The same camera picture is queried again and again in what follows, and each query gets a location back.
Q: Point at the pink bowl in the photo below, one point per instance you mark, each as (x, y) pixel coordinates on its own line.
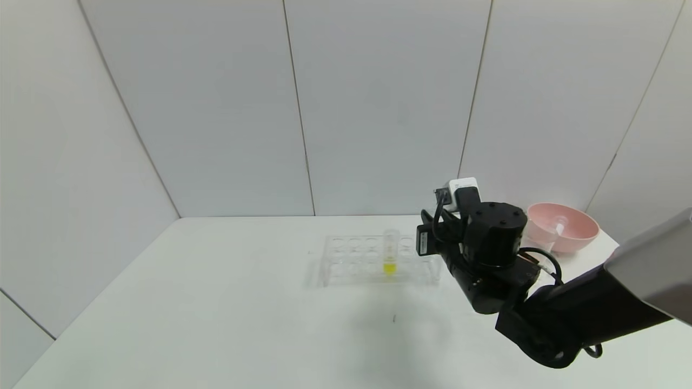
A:
(578, 224)

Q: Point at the clear plastic test tube rack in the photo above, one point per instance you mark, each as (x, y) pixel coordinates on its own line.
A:
(357, 259)

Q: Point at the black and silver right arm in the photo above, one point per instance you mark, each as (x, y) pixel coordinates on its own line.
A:
(567, 308)

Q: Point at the test tube with yellow pigment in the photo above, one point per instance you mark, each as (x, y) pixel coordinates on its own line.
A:
(390, 259)

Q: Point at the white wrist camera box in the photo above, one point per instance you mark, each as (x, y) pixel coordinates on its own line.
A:
(462, 188)

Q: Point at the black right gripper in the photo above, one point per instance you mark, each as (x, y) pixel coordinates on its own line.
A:
(423, 240)

